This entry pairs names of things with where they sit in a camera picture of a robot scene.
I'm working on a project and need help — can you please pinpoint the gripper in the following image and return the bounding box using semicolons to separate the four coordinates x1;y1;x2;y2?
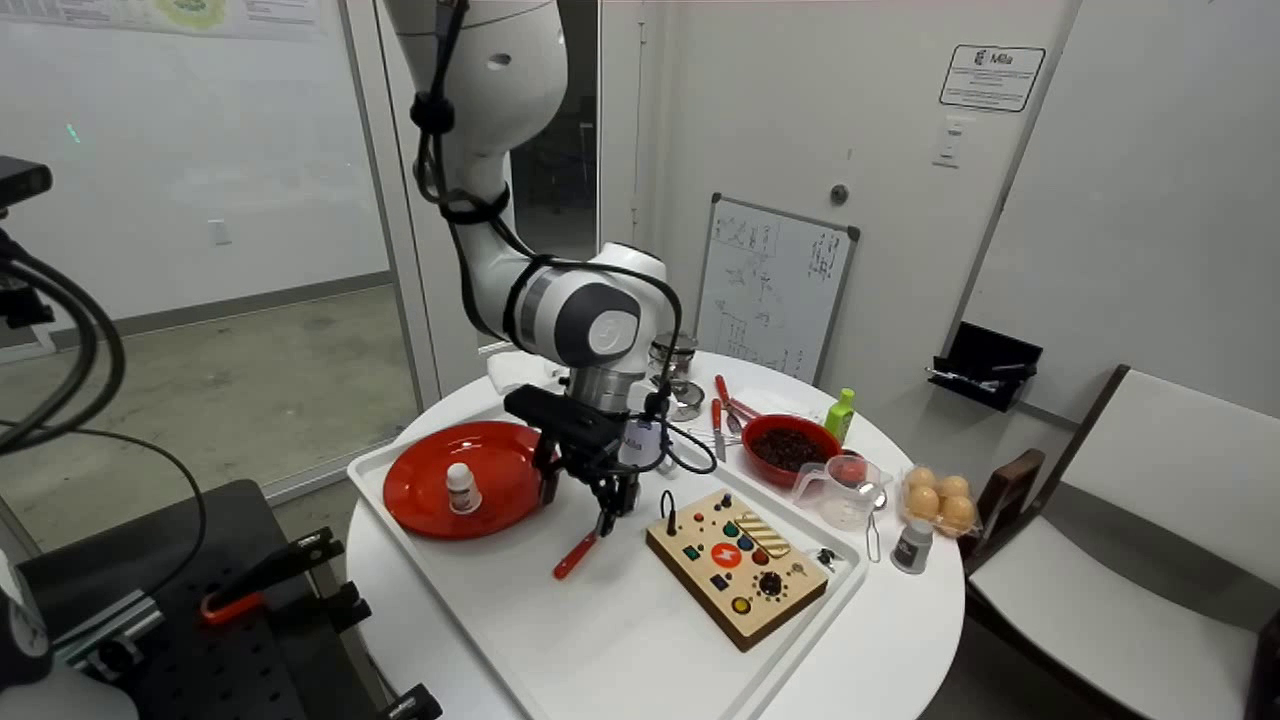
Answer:
556;408;669;539

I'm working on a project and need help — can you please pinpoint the red handled spoon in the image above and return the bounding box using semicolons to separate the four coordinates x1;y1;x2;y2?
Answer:
552;512;611;582

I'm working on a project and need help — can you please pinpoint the white plastic tray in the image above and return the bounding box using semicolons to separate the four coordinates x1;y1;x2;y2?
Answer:
346;398;870;720

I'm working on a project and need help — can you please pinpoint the red plate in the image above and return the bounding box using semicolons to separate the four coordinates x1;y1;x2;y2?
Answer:
382;420;553;542

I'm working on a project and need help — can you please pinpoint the red bowl of beans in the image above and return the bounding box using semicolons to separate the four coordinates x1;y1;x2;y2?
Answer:
740;413;844;492

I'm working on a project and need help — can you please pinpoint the clear measuring cup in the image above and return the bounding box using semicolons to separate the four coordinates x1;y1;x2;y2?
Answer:
792;451;892;532

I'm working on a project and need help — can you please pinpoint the green bottle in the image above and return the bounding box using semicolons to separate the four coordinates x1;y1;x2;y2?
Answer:
824;387;858;447

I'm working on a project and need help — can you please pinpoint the whiteboard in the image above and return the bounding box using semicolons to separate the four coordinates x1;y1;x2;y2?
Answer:
694;192;862;388

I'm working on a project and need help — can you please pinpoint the small grey bottle white cap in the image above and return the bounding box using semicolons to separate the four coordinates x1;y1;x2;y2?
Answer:
889;516;935;576

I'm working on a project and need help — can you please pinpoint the clear carton of eggs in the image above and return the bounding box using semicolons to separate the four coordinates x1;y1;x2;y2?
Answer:
897;464;982;540

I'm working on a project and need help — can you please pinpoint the black clamp with orange grip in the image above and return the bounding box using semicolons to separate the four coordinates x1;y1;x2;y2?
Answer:
199;527;347;627

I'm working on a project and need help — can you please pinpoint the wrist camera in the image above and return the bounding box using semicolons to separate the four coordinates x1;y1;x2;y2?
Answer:
503;384;627;453

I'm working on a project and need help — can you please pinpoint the wooden switch board toy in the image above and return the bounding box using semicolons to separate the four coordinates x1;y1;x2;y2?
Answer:
644;487;832;654

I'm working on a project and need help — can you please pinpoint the red handled utensil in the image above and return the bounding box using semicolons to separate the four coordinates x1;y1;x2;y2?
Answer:
713;374;763;425

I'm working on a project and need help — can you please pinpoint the black wall holder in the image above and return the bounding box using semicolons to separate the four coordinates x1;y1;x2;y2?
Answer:
926;320;1045;414

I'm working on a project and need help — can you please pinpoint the wall switch plate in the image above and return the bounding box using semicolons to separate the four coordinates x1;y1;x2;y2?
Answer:
931;116;967;169

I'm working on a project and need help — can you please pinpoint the aluminium rail bracket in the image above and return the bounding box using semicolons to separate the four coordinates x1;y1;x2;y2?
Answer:
48;588;167;685

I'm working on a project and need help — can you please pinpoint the black cable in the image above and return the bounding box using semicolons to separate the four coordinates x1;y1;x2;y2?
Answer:
0;232;209;601

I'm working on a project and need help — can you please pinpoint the white chair with dark frame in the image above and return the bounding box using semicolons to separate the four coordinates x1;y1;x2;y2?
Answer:
958;364;1280;720

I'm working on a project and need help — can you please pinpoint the wall sign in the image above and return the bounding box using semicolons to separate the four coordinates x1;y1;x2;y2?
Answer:
938;43;1048;114

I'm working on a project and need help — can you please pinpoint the wall poster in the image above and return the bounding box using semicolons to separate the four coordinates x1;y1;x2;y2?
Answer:
0;0;327;42

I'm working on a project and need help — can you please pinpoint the camera on mount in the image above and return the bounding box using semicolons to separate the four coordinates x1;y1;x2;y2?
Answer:
0;154;55;331

